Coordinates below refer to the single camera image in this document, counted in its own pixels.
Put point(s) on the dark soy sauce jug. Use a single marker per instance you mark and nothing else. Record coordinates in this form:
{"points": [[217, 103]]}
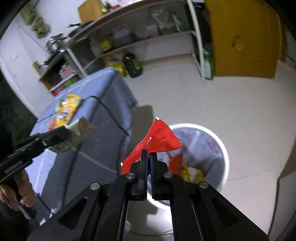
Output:
{"points": [[132, 65]]}

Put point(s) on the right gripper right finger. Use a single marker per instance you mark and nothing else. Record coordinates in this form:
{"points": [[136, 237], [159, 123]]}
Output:
{"points": [[159, 183]]}

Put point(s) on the green bottle by shelf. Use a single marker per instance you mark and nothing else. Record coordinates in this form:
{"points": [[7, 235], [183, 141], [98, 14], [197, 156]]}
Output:
{"points": [[209, 70]]}

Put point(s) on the blue checked tablecloth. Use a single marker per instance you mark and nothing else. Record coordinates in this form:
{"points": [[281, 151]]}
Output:
{"points": [[102, 126]]}

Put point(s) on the yellow cooking oil bottle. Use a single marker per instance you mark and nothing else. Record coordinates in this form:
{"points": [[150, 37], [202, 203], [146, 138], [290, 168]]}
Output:
{"points": [[115, 63]]}

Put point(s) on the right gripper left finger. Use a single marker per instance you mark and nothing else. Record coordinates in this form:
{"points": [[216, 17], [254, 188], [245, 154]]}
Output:
{"points": [[140, 168]]}

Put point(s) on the wooden cutting board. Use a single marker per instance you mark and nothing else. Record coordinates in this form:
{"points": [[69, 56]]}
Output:
{"points": [[90, 10]]}

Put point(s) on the green snack bag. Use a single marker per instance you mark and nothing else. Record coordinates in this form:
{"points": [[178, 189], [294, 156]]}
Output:
{"points": [[59, 105]]}

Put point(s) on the white trash bin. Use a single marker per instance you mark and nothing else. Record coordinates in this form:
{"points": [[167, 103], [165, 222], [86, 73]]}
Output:
{"points": [[202, 149]]}

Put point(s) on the wooden door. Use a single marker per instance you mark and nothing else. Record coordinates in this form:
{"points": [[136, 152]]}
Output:
{"points": [[245, 36]]}

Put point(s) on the power strip on wall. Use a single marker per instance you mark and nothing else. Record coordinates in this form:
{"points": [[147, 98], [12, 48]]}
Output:
{"points": [[37, 67]]}

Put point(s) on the red plastic bag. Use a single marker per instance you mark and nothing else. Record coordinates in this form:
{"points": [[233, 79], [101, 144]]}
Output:
{"points": [[175, 165]]}

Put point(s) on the steel steamer pot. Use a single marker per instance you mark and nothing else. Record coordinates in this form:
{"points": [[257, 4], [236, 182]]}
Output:
{"points": [[55, 43]]}

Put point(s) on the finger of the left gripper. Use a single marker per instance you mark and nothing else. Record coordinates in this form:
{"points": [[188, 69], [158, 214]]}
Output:
{"points": [[53, 137]]}

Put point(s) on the brown cardboard box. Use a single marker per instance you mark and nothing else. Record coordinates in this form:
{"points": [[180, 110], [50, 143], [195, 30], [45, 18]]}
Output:
{"points": [[80, 130]]}

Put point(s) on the black induction cooker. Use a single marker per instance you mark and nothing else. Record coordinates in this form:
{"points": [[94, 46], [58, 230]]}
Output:
{"points": [[53, 56]]}

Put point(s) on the white metal shelf rack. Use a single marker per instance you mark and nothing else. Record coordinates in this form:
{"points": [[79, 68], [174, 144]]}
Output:
{"points": [[148, 29]]}

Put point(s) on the green cloth on wall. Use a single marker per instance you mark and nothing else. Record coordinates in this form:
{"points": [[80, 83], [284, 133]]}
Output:
{"points": [[31, 18]]}

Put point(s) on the yellow chips bag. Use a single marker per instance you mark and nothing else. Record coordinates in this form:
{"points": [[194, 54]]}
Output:
{"points": [[68, 107]]}

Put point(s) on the pink storage basket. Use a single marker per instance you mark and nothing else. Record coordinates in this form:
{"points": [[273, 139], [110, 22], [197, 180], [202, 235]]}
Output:
{"points": [[66, 71]]}

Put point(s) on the black frying pan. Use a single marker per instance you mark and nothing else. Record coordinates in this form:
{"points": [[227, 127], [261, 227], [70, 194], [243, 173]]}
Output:
{"points": [[77, 28]]}

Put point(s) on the person's left hand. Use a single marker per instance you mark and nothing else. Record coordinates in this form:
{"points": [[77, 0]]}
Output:
{"points": [[28, 198]]}

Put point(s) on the red snack wrapper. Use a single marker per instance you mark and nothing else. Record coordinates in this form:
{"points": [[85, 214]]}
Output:
{"points": [[159, 138]]}

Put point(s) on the yellow green snack wrapper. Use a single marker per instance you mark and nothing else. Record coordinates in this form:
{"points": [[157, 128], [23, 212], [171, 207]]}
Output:
{"points": [[191, 175]]}

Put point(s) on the orange snack packet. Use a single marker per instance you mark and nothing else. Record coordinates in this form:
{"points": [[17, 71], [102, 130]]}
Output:
{"points": [[52, 125]]}

